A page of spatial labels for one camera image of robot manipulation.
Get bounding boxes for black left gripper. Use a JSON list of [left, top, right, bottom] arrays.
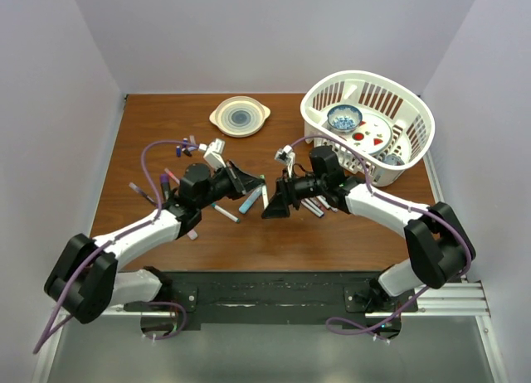
[[197, 159, 264, 210]]

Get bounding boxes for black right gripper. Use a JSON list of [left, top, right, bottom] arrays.
[[261, 168, 327, 219]]

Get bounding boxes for light blue highlighter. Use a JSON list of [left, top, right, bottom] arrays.
[[238, 187, 262, 215]]

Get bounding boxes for white marker teal cap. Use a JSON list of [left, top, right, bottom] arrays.
[[212, 203, 240, 223]]

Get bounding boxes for red transparent pen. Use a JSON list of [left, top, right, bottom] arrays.
[[312, 197, 326, 212]]

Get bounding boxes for lavender highlighter pen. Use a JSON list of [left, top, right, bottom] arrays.
[[187, 230, 198, 240]]

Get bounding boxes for white marker green cap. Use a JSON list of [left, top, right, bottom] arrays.
[[260, 174, 269, 210]]

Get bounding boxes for white marker dark blue cap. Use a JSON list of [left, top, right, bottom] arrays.
[[301, 200, 323, 218]]

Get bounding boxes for white marker black cap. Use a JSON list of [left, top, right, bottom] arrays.
[[317, 196, 332, 210]]

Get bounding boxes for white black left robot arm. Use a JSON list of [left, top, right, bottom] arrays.
[[44, 162, 265, 324]]

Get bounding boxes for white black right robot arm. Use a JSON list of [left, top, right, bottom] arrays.
[[262, 145, 475, 311]]

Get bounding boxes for pink highlighter pen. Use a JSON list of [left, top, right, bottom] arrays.
[[164, 168, 180, 185]]

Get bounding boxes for cream plate with spiral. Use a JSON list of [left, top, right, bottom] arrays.
[[209, 96, 270, 138]]

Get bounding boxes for black purple highlighter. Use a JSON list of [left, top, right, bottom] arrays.
[[159, 173, 172, 201]]

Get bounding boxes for blue white bowl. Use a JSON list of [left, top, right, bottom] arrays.
[[327, 104, 363, 132]]

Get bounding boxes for white plate red shapes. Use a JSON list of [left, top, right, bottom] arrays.
[[347, 113, 392, 156]]

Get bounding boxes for small blue patterned dish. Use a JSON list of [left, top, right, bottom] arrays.
[[382, 153, 404, 166]]

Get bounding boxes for white plastic basket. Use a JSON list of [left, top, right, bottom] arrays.
[[300, 70, 436, 187]]

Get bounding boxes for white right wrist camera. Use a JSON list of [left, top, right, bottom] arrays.
[[275, 144, 296, 177]]

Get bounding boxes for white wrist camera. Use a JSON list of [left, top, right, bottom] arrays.
[[275, 144, 296, 177], [198, 138, 226, 170]]

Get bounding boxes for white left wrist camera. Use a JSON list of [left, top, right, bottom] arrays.
[[198, 138, 226, 170]]

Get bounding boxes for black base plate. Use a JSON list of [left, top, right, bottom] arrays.
[[124, 271, 418, 332]]

